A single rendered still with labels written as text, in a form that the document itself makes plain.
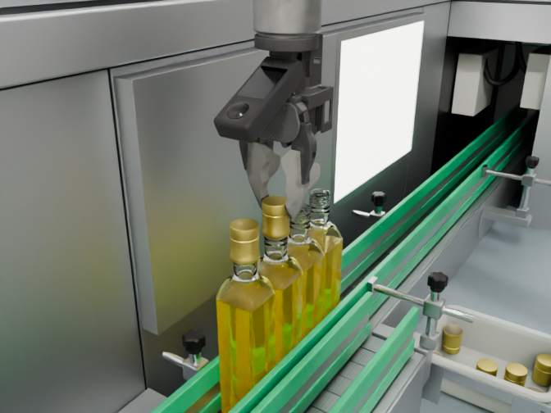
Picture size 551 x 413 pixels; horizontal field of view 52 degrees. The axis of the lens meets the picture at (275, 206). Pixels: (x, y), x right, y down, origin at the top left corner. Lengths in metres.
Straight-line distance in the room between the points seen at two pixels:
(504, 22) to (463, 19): 0.10
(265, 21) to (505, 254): 1.08
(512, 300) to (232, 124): 0.93
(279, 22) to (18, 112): 0.27
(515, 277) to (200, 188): 0.90
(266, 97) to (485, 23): 1.10
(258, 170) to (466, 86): 1.19
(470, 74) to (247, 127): 1.28
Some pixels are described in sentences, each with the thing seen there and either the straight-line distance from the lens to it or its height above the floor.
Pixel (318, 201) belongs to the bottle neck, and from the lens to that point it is 0.79.
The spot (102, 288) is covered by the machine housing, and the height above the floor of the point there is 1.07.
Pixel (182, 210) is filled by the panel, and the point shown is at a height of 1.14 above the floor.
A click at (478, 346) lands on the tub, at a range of 1.15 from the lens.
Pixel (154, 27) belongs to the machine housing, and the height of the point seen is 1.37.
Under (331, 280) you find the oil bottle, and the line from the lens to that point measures 0.84.
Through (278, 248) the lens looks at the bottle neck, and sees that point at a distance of 0.71.
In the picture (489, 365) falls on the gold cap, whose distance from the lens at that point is 1.06.
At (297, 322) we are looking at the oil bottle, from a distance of 0.77.
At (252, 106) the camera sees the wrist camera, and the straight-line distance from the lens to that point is 0.59.
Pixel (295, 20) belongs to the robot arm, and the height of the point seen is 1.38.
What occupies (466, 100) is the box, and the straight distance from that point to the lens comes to 1.81.
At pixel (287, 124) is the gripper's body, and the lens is 0.64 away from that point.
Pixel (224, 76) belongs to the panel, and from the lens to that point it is 0.77.
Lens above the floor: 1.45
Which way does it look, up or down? 24 degrees down
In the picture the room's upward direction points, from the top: straight up
